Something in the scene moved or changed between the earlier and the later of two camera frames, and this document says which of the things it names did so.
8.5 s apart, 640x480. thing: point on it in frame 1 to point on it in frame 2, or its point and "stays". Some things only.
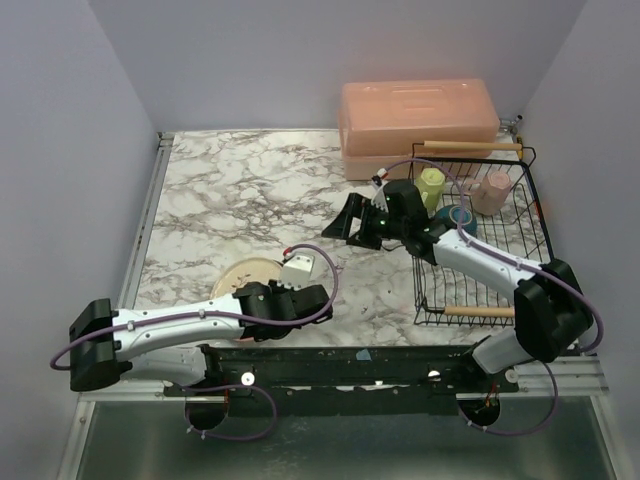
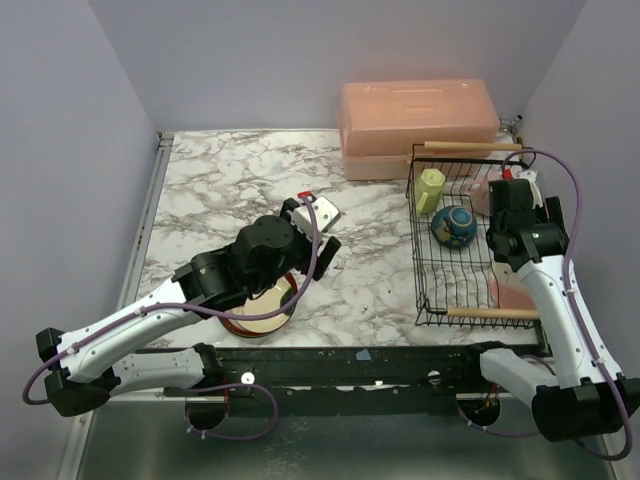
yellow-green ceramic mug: (430, 184) stays
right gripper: (367, 226) to (513, 195)
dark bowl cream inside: (451, 212) stays
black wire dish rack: (487, 191) stays
